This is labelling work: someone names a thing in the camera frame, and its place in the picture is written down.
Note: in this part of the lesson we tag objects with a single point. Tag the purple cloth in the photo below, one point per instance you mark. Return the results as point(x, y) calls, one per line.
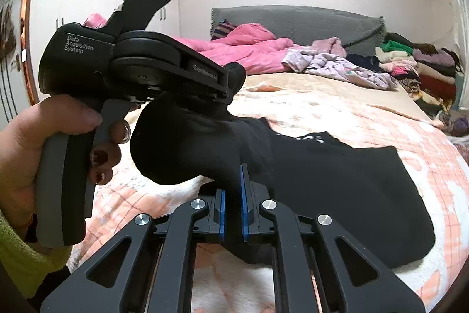
point(458, 126)

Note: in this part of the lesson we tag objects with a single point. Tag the grey headboard cover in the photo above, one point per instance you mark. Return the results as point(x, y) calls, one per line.
point(311, 23)

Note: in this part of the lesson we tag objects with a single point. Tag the peach and white patterned blanket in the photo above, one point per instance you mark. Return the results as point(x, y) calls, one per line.
point(366, 126)

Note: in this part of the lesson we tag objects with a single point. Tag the stack of folded clothes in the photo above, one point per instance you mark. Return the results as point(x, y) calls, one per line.
point(421, 71)

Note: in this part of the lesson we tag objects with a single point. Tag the person's left forearm green sleeve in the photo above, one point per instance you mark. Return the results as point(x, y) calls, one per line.
point(22, 261)

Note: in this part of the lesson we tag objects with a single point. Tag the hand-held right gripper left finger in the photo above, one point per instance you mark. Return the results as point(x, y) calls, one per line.
point(221, 212)

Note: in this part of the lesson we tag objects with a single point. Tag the mauve fluffy garment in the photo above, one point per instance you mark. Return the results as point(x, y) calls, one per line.
point(329, 47)

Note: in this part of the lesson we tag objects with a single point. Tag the person's left hand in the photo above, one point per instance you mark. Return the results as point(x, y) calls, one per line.
point(22, 159)

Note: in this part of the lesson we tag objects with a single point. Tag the beige bed sheet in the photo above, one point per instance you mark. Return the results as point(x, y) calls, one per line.
point(366, 93)

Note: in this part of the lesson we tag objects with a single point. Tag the striped dark cloth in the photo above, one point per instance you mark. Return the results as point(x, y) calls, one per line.
point(224, 30)

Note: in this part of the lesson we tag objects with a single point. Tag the lilac printed garment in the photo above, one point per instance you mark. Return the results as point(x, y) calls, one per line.
point(337, 69)

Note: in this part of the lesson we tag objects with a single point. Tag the black metal rack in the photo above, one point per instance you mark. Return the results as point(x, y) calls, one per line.
point(5, 93)

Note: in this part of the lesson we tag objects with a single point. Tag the pink quilt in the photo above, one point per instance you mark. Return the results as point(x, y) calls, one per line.
point(249, 45)

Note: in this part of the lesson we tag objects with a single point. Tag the dark hanging clothes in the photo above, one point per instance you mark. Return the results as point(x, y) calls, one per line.
point(7, 27)

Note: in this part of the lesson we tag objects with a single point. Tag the dark navy garment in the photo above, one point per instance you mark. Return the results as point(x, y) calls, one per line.
point(362, 60)

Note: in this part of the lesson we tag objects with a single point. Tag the black sweater with orange patches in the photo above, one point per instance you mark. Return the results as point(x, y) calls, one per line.
point(311, 181)

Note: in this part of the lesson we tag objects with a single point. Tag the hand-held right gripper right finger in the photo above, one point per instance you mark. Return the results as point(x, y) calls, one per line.
point(244, 205)

